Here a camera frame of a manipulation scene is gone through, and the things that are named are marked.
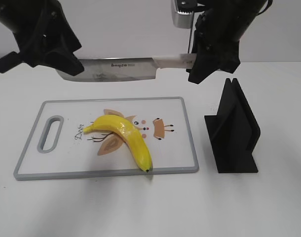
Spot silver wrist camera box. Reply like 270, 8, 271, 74
171, 0, 205, 29

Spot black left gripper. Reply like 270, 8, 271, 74
0, 0, 84, 76

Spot white grey-rimmed cutting board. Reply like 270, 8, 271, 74
13, 97, 199, 180

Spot yellow plastic banana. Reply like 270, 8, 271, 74
83, 115, 152, 172

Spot black knife stand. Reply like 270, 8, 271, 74
204, 78, 261, 173

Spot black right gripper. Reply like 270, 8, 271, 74
188, 0, 266, 83

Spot black camera cable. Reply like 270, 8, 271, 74
187, 12, 198, 54

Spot white-handled cleaver knife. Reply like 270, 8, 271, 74
57, 53, 196, 82

